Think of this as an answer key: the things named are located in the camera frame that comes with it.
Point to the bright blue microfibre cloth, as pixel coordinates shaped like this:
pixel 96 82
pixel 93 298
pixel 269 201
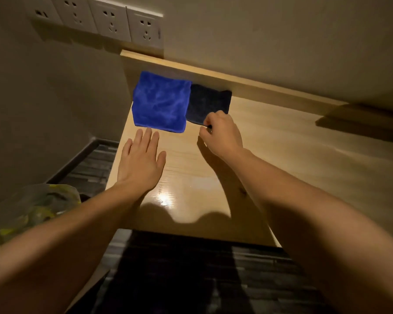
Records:
pixel 161 101

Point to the person's left forearm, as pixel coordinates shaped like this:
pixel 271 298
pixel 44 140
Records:
pixel 62 238

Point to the dark navy microfibre cloth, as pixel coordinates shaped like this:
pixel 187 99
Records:
pixel 208 102

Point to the person's left hand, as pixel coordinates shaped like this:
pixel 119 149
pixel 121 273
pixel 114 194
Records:
pixel 138 171

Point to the person's right forearm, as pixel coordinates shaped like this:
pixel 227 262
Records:
pixel 314 225

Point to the white wall socket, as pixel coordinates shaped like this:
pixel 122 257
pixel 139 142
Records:
pixel 42 9
pixel 73 13
pixel 109 21
pixel 145 29

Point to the person's right hand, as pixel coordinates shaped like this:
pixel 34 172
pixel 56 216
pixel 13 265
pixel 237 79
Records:
pixel 224 137

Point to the person's left little finger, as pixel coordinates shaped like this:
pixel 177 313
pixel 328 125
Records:
pixel 127 149

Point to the wooden desk back rail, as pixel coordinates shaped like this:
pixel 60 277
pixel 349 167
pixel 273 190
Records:
pixel 249 84

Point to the person's left thumb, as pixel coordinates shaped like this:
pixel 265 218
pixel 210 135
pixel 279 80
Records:
pixel 161 160

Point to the person's left middle finger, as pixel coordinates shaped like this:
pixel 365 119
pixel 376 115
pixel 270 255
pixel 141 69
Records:
pixel 146 140

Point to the translucent plastic bag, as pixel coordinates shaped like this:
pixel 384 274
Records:
pixel 36 209

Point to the person's right thumb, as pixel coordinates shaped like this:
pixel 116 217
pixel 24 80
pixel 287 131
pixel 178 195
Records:
pixel 204 134

